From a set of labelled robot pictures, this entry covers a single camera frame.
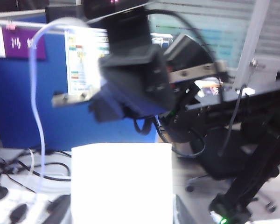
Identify colourful printed paper sheet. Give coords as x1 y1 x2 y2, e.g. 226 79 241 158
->
64 25 112 95

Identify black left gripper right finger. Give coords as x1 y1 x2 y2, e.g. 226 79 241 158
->
174 195 192 224

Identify purple and white name sign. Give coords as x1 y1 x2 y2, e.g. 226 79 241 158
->
0 26 47 59

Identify black office chair base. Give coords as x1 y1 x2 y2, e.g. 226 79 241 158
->
185 174 277 213

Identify pink binder clip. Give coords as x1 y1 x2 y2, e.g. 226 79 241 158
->
5 20 17 31

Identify right gripper silver rail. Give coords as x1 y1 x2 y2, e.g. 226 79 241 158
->
52 34 228 112

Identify white power strip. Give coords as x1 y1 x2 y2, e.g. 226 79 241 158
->
0 172 72 224

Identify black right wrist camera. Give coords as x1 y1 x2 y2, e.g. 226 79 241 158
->
83 0 152 51

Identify thick black power cable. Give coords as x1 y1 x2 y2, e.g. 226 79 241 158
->
4 149 72 194

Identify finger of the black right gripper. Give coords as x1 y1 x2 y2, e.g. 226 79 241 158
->
88 84 167 124

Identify white Type-C charging cable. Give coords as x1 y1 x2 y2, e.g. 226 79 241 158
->
28 16 91 199

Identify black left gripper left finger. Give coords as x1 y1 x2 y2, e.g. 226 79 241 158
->
46 194 72 224

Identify white metal frame post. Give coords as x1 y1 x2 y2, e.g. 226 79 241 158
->
233 0 271 91

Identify white charger brick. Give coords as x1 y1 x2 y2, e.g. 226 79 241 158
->
70 142 174 224

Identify black power plug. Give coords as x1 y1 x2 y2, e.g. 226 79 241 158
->
9 203 28 224
0 186 9 202

